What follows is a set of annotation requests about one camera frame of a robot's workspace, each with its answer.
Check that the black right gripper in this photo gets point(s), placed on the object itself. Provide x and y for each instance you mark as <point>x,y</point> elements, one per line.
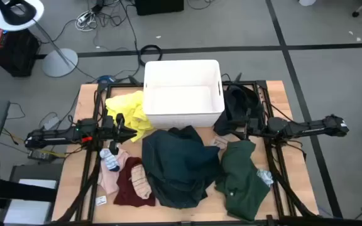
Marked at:
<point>258,127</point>

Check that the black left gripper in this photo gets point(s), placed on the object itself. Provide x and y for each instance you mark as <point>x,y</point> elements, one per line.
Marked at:
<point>108,128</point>

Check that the beige sock with tag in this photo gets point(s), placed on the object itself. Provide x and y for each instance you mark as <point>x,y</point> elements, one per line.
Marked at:
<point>219,142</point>

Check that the yellow garment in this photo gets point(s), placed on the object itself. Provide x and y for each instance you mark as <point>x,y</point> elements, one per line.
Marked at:
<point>130,106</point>

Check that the black garment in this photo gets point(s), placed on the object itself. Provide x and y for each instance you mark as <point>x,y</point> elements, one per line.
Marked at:
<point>237,100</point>

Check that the blue white striped sock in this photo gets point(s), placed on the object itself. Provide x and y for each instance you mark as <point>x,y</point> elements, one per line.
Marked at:
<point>109,158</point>

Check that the beige striped sock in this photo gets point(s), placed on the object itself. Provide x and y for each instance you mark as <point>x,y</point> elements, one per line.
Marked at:
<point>140,182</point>

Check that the pale pink garment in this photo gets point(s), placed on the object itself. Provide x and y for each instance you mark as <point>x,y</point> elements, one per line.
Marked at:
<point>110,182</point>

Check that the pale blue sock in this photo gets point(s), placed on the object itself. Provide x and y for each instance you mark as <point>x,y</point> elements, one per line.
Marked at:
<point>265,177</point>

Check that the maroon garment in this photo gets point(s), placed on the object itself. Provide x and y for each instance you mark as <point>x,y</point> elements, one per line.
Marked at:
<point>126,190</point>

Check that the dark green shirt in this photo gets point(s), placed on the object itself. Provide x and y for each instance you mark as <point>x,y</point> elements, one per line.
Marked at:
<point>240,185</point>

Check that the dark blue denim jeans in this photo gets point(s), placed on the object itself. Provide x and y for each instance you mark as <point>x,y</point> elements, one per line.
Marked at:
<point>178,166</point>

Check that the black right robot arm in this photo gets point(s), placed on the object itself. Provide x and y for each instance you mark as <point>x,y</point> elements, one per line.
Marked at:
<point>306,127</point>

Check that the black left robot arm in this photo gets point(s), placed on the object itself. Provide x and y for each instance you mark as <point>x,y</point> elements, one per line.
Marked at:
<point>52,138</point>

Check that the blue object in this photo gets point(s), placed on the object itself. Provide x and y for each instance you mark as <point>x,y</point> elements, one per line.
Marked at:
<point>105,78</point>

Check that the white perforated plastic basket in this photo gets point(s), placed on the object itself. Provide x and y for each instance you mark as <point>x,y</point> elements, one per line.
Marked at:
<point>184,103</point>

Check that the white paper tag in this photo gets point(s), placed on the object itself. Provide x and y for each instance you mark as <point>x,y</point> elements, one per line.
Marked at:
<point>100,200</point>

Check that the grey box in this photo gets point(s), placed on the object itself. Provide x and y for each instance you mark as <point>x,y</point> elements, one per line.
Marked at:
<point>52,122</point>

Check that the black power adapter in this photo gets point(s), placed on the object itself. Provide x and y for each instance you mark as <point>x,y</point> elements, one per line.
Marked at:
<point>41,154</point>

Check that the grey cabinet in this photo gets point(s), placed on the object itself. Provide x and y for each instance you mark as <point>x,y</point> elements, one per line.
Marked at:
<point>30,201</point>

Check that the white power strip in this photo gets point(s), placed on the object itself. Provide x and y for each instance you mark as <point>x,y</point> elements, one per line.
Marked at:
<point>85,19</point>

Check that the black box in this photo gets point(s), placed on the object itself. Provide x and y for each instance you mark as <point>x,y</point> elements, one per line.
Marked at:
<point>159,6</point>

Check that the black cart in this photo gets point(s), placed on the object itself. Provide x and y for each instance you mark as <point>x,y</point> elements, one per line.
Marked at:
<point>14,55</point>

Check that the white object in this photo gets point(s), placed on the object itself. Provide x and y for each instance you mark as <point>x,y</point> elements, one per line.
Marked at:
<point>306,2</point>

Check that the black curved holder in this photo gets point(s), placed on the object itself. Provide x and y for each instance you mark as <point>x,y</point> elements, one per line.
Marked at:
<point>14,15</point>

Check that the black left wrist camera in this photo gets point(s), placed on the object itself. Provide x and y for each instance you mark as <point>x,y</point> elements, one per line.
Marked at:
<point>120,119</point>

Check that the black aluminium table frame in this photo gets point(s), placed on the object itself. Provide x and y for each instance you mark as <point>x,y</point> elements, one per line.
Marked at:
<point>121,85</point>

